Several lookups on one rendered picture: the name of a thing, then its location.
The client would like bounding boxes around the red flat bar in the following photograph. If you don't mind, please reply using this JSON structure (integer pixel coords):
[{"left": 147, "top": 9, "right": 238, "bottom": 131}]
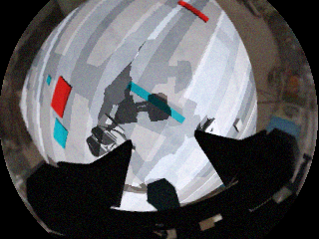
[{"left": 178, "top": 0, "right": 208, "bottom": 23}]

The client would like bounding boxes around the cyan rectangular plate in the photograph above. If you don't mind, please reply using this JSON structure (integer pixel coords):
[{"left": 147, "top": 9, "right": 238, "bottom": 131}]
[{"left": 53, "top": 119, "right": 68, "bottom": 148}]

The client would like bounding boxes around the cyan long thin bar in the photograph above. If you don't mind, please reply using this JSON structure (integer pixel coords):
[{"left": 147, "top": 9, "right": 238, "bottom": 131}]
[{"left": 127, "top": 81, "right": 184, "bottom": 122}]

